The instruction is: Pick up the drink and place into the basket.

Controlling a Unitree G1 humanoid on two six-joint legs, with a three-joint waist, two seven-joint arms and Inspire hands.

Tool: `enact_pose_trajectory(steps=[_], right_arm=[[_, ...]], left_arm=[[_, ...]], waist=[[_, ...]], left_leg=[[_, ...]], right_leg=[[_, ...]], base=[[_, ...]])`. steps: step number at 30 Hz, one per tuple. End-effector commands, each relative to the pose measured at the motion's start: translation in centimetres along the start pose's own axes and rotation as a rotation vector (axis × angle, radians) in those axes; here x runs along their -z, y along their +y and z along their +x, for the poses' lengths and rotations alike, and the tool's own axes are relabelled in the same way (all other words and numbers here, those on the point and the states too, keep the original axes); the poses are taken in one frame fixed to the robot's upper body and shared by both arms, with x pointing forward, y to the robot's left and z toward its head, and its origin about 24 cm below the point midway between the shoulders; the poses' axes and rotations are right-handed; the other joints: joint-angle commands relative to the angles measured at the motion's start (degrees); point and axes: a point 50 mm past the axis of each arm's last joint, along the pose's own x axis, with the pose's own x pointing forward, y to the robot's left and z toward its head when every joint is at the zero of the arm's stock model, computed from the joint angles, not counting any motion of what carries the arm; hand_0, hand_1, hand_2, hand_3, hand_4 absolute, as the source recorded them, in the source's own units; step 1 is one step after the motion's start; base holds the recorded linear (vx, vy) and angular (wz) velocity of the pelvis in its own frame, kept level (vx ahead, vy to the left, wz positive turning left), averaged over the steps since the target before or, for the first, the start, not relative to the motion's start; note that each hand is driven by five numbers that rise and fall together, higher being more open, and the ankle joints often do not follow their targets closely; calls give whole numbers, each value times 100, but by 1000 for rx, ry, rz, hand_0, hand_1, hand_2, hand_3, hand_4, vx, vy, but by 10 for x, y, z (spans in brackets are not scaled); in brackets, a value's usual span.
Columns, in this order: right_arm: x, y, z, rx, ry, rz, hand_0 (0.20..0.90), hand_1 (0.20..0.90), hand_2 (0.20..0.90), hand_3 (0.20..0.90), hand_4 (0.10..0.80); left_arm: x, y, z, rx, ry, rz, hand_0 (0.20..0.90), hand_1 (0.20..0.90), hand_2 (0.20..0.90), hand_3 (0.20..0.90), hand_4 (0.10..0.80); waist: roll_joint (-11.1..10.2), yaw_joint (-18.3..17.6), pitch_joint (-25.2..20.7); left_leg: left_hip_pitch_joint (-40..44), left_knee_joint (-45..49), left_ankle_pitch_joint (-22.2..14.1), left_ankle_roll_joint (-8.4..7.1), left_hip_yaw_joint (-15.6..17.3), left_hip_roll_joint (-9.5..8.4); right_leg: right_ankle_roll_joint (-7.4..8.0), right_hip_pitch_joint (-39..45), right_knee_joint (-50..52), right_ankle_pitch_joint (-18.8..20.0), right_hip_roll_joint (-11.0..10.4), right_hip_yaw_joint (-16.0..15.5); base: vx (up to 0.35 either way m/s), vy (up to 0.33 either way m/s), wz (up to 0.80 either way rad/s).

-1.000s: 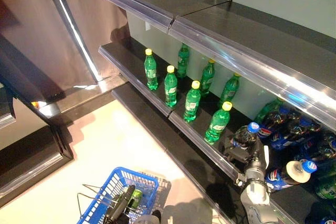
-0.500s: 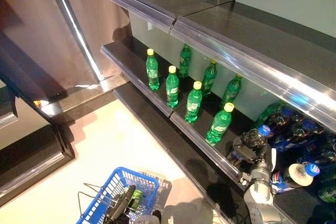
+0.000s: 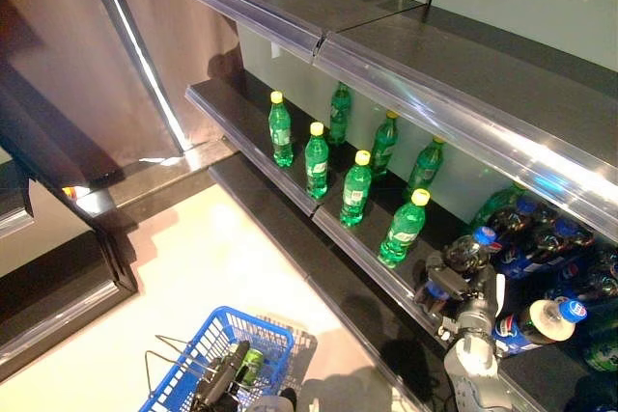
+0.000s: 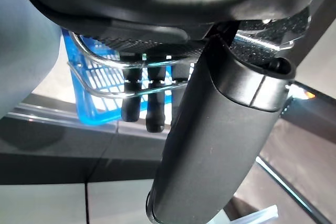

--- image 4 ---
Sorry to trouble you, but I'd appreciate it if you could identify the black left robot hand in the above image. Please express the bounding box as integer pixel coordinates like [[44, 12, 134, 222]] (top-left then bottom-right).
[[18, 0, 325, 224]]

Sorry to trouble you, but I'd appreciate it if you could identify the blue plastic shopping basket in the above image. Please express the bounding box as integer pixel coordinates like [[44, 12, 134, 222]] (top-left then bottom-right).
[[60, 28, 198, 127]]

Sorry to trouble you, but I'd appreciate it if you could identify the dark neighbouring shelf unit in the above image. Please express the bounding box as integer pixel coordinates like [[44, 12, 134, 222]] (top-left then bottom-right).
[[285, 81, 336, 141]]

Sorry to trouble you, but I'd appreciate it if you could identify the dark base shelf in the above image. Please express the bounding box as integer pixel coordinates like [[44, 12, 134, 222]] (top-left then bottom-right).
[[0, 113, 171, 184]]

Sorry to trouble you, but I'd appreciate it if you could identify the grey robot body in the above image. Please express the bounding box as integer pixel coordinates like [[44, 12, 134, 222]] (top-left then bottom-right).
[[0, 0, 63, 120]]

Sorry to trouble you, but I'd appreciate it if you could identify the clear plastic price rail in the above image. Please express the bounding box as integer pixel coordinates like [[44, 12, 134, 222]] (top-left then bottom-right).
[[7, 102, 120, 133]]

